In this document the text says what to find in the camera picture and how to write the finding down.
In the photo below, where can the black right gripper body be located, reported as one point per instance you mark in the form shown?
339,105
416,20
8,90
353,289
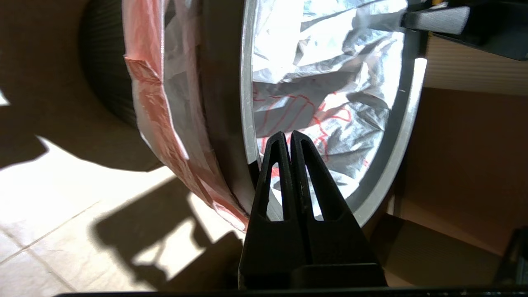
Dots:
495,29

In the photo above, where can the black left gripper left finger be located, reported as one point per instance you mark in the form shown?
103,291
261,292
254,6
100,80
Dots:
268,247

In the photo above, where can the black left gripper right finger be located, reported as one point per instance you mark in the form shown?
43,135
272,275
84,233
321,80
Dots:
338,255

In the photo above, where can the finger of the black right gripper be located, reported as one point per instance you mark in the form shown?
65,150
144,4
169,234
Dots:
433,20

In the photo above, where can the white plastic bag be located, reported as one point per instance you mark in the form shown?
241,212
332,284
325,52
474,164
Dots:
330,82

